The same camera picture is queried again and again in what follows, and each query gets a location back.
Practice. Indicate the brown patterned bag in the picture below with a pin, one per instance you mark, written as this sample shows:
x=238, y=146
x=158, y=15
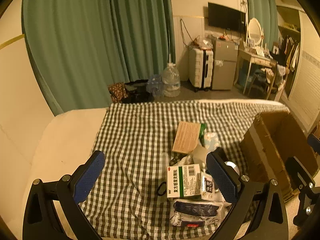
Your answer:
x=118, y=92

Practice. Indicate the silver mini fridge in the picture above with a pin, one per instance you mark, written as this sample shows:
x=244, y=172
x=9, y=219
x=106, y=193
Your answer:
x=224, y=65

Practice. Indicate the black wall television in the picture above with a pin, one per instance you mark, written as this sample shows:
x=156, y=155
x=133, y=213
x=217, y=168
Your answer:
x=226, y=18

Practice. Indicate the white suitcase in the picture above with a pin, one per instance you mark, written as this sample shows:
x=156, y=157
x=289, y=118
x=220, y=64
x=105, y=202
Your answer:
x=200, y=68

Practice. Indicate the white dressing table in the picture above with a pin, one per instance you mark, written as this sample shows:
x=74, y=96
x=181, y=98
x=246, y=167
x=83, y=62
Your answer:
x=252, y=59

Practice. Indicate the crumpled blue water bottles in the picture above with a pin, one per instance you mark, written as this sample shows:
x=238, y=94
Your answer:
x=155, y=86

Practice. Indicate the green small packet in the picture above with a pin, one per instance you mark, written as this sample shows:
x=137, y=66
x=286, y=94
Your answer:
x=203, y=127

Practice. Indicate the white louvered wardrobe door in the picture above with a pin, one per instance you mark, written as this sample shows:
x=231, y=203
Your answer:
x=304, y=95

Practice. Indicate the large clear water jug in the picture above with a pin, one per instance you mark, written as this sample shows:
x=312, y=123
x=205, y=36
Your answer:
x=171, y=80

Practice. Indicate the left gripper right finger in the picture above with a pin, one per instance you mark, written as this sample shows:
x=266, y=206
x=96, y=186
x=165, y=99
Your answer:
x=270, y=218

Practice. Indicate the brown cardboard box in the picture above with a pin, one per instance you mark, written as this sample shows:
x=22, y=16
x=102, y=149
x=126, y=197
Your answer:
x=271, y=139

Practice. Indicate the narrow green curtain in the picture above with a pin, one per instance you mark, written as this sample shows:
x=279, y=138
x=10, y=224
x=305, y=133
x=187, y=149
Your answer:
x=265, y=11

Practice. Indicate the wooden chair with clothes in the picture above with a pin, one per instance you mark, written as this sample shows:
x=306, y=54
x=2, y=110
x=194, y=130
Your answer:
x=272, y=80

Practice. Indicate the floral tissue pack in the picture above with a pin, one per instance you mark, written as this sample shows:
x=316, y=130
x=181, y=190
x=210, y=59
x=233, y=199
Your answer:
x=210, y=141

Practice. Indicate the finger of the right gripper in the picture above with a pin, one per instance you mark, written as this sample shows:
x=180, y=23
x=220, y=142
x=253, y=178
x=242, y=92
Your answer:
x=308, y=192
x=314, y=143

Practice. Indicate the large green curtain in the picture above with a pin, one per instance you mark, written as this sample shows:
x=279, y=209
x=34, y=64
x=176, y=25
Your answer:
x=78, y=48

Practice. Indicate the tan carton box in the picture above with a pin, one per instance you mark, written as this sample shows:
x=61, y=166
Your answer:
x=187, y=137

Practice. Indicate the black patterned plastic pouch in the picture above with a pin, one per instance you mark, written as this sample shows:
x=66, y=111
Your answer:
x=190, y=213

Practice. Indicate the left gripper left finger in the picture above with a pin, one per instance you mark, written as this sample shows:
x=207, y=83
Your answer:
x=41, y=220

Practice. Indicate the white oval vanity mirror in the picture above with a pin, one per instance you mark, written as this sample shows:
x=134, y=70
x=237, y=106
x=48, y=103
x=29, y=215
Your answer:
x=255, y=33

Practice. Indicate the green white medicine box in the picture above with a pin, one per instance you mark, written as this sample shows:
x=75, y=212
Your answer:
x=183, y=181

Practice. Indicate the white red sachet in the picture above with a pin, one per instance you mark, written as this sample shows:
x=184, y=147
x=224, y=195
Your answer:
x=207, y=187

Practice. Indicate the green checkered cloth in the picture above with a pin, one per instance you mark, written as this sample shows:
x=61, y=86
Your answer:
x=137, y=141

